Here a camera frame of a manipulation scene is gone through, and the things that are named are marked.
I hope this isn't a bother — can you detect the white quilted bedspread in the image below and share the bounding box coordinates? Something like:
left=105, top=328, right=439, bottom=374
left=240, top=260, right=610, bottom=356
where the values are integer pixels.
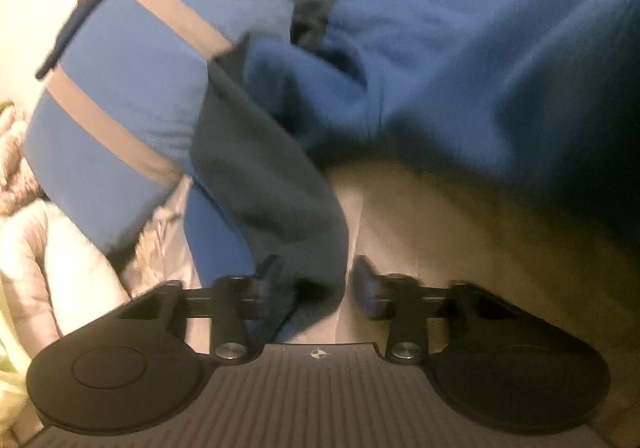
left=330, top=161, right=640, bottom=434

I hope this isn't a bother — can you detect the beige fuzzy blanket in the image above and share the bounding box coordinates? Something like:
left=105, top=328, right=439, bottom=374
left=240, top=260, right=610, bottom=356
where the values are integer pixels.
left=0, top=102, right=47, bottom=216

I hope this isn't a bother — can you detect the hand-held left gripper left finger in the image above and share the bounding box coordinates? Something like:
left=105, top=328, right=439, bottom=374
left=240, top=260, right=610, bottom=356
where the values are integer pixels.
left=116, top=255, right=284, bottom=365

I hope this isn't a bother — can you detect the white puffy cloth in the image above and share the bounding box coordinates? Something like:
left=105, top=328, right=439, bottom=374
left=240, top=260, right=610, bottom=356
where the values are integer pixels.
left=0, top=200, right=132, bottom=344

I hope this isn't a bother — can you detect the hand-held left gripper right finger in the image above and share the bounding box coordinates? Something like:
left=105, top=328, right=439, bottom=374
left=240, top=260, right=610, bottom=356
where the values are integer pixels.
left=351, top=255, right=501, bottom=365

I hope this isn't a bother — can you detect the yellow-green cloth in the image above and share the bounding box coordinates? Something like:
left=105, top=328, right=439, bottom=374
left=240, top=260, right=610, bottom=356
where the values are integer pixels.
left=0, top=273, right=32, bottom=434

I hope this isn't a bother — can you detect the blue fleece sweatshirt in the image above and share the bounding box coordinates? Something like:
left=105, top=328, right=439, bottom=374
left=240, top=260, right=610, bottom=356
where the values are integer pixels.
left=183, top=0, right=640, bottom=345

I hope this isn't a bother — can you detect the blue pillow with beige stripes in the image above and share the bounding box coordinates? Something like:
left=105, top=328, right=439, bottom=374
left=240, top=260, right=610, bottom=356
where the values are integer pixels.
left=25, top=0, right=307, bottom=259

